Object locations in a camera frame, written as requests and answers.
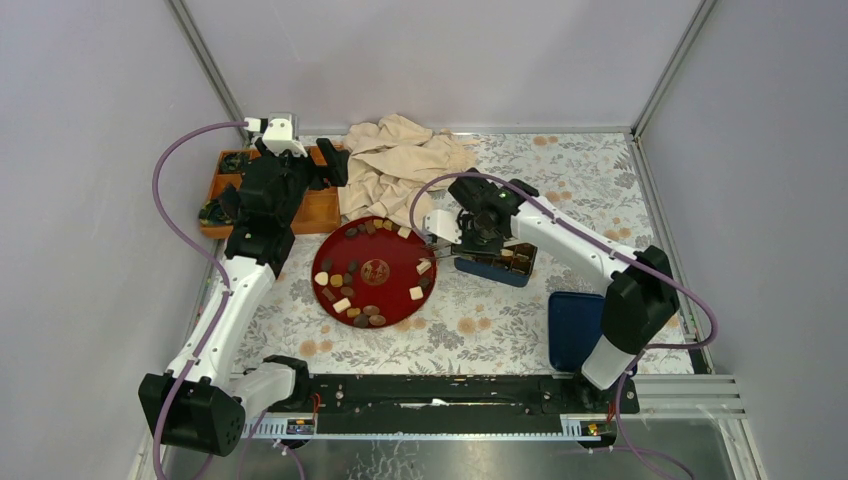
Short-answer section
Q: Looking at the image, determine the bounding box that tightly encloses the wooden compartment tray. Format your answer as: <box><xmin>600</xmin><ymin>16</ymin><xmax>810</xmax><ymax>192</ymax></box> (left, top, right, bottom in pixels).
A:
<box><xmin>198</xmin><ymin>148</ymin><xmax>341</xmax><ymax>240</ymax></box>

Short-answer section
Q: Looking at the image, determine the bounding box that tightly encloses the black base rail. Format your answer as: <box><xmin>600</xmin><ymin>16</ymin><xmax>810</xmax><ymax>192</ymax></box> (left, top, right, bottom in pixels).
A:
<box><xmin>260</xmin><ymin>374</ymin><xmax>640</xmax><ymax>437</ymax></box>

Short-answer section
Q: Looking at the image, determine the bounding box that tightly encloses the beige crumpled cloth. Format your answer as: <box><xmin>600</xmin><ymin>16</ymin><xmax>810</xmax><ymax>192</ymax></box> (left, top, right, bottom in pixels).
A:
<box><xmin>338</xmin><ymin>114</ymin><xmax>477</xmax><ymax>227</ymax></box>

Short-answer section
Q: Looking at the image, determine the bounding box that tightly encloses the navy chocolate box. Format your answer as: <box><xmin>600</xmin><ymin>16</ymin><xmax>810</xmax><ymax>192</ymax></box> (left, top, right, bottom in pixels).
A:
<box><xmin>454</xmin><ymin>243</ymin><xmax>538</xmax><ymax>288</ymax></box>

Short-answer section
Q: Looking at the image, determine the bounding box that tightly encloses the red round tray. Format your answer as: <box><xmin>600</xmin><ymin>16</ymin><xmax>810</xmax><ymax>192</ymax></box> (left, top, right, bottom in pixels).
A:
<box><xmin>310</xmin><ymin>217</ymin><xmax>438</xmax><ymax>329</ymax></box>

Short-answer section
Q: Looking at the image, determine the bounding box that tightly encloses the dark rolled tie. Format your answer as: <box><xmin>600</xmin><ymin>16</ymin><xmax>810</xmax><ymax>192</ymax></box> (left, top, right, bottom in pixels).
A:
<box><xmin>218</xmin><ymin>150</ymin><xmax>251</xmax><ymax>175</ymax></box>

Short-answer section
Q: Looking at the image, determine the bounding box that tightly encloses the white block chocolate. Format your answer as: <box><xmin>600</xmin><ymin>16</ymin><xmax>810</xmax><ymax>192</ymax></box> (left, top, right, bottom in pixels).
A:
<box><xmin>409</xmin><ymin>286</ymin><xmax>424</xmax><ymax>301</ymax></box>

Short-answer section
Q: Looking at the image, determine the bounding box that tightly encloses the navy box lid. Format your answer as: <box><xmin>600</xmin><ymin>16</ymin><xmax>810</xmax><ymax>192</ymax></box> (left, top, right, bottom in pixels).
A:
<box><xmin>547</xmin><ymin>292</ymin><xmax>633</xmax><ymax>375</ymax></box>

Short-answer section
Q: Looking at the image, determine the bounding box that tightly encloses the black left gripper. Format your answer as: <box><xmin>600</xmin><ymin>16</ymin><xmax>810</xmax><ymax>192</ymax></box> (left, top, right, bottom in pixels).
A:
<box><xmin>255</xmin><ymin>138</ymin><xmax>348</xmax><ymax>226</ymax></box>

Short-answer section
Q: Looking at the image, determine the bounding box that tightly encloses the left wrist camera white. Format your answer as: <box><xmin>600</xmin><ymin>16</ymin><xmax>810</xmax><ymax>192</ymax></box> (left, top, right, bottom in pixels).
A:
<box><xmin>244</xmin><ymin>112</ymin><xmax>307</xmax><ymax>157</ymax></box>

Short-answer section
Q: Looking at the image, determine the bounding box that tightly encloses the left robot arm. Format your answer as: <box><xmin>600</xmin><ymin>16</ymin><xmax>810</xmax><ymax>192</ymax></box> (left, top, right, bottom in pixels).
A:
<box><xmin>138</xmin><ymin>138</ymin><xmax>349</xmax><ymax>456</ymax></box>

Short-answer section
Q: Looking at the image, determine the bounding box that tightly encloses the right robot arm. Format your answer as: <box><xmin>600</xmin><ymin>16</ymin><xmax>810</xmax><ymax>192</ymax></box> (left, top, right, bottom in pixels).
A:
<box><xmin>448</xmin><ymin>169</ymin><xmax>680</xmax><ymax>412</ymax></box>

